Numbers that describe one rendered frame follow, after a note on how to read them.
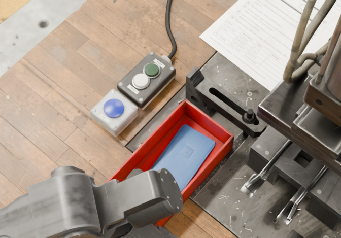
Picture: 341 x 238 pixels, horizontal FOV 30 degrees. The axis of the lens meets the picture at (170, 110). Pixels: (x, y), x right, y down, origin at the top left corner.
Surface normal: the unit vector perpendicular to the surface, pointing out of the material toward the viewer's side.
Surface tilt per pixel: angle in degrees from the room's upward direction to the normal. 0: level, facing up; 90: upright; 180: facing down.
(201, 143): 0
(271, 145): 0
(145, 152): 90
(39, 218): 20
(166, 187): 64
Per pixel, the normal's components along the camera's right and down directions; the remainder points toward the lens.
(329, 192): -0.01, -0.45
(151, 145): 0.76, 0.58
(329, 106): -0.65, 0.68
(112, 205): -0.43, -0.30
